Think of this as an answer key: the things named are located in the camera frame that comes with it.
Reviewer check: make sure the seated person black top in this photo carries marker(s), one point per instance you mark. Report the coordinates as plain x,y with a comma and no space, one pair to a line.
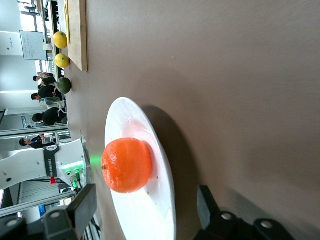
47,92
52,116

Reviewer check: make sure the green lime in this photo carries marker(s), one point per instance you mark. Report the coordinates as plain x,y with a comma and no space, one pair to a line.
64,85

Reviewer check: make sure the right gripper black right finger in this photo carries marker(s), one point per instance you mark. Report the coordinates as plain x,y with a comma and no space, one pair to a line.
220,225

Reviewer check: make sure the seated person beige top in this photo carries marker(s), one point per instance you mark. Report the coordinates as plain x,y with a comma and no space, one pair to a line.
46,80

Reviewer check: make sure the yellow lemon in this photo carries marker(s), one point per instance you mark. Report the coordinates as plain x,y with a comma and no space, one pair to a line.
60,40
62,60

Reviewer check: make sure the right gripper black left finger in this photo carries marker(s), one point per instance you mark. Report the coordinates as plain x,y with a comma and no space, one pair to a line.
82,207

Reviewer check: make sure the white whiteboard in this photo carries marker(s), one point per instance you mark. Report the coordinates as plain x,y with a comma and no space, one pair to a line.
33,45

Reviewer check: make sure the bamboo cutting board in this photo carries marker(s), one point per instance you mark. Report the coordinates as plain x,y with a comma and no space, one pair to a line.
77,35

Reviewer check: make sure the aluminium frame beam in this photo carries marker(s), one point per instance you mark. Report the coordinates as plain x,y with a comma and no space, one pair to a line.
32,130

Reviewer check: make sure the standing person black top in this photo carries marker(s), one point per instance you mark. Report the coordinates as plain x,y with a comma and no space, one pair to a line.
37,144

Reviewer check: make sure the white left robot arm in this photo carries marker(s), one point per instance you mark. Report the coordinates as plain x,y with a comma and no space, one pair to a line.
25,165

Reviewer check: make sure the white round plate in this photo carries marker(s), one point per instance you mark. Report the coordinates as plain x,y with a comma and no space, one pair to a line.
140,215

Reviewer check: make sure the orange mandarin fruit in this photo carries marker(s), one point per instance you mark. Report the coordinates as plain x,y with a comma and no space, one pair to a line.
127,165

